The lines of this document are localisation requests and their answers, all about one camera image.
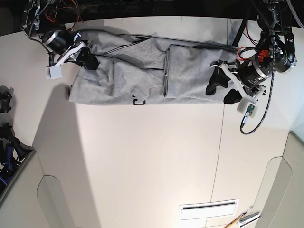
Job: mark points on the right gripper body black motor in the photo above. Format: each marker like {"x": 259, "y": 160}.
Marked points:
{"x": 61, "y": 42}

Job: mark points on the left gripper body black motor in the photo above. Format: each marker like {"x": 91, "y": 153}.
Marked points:
{"x": 249, "y": 75}

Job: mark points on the grey T-shirt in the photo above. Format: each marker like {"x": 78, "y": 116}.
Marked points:
{"x": 148, "y": 69}

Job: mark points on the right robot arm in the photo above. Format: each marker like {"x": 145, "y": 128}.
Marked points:
{"x": 40, "y": 18}

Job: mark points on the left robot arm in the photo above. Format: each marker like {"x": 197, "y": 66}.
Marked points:
{"x": 273, "y": 52}

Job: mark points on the black object at left edge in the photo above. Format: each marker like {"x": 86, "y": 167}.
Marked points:
{"x": 5, "y": 99}

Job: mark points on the white ceiling air vent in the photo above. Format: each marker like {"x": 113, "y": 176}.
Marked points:
{"x": 209, "y": 210}

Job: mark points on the blue and black equipment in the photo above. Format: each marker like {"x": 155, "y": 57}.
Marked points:
{"x": 12, "y": 154}

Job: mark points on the white flat device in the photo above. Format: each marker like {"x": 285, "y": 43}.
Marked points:
{"x": 245, "y": 221}

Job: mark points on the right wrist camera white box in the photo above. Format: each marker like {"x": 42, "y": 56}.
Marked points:
{"x": 53, "y": 72}

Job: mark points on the wooden handled tool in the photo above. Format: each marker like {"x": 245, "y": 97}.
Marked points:
{"x": 238, "y": 218}

